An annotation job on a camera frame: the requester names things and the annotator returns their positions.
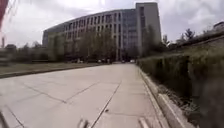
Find pale stone kerb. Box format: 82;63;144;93
137;66;198;128

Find large grey multi-storey building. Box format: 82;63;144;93
41;1;163;63

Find grass strip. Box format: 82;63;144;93
0;62;103;80

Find row of trees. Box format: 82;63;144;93
45;27;118;64

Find robot's own part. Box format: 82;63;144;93
77;117;90;128
138;117;151;128

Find pale concrete slab pavement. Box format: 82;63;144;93
0;62;172;128

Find green hedge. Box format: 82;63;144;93
136;32;224;128

